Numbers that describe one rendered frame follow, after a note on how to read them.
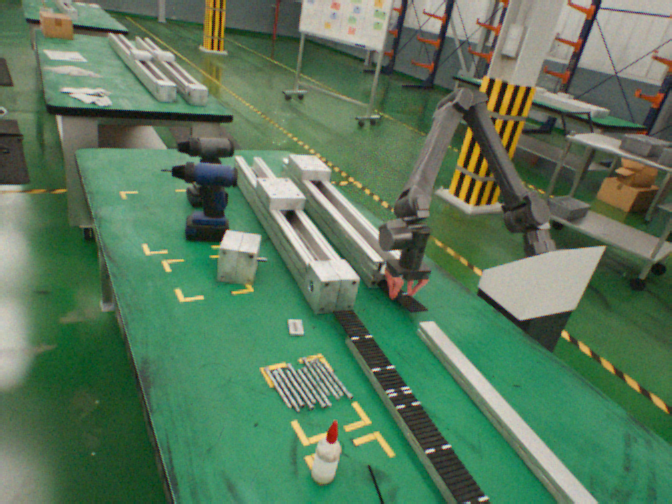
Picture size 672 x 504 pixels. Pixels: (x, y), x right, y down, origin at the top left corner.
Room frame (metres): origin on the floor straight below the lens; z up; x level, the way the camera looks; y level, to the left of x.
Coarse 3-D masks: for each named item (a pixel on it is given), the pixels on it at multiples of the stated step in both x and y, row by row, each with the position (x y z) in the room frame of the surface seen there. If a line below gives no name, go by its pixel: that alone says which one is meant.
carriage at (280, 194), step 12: (264, 180) 1.44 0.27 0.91; (276, 180) 1.46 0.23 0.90; (288, 180) 1.48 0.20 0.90; (264, 192) 1.37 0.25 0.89; (276, 192) 1.36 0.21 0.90; (288, 192) 1.38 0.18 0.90; (300, 192) 1.40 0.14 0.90; (276, 204) 1.32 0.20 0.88; (288, 204) 1.34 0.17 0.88; (300, 204) 1.36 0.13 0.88
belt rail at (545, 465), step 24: (432, 336) 0.92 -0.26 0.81; (456, 360) 0.85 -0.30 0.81; (480, 384) 0.78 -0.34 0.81; (480, 408) 0.74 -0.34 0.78; (504, 408) 0.73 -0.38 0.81; (504, 432) 0.68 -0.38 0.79; (528, 432) 0.68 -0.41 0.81; (528, 456) 0.64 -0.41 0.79; (552, 456) 0.63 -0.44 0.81; (552, 480) 0.58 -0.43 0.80; (576, 480) 0.59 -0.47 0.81
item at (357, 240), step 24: (288, 168) 1.76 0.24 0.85; (312, 192) 1.54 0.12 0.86; (336, 192) 1.57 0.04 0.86; (312, 216) 1.51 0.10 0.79; (336, 216) 1.36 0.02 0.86; (360, 216) 1.40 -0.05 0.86; (336, 240) 1.33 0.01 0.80; (360, 240) 1.23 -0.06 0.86; (360, 264) 1.19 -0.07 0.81; (384, 264) 1.19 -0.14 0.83
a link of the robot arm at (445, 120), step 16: (464, 96) 1.38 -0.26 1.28; (448, 112) 1.35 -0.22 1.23; (432, 128) 1.33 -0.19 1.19; (448, 128) 1.32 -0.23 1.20; (432, 144) 1.26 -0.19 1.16; (448, 144) 1.29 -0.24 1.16; (432, 160) 1.22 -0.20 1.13; (416, 176) 1.17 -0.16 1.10; (432, 176) 1.19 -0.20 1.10; (416, 192) 1.12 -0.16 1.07; (400, 208) 1.11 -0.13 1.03
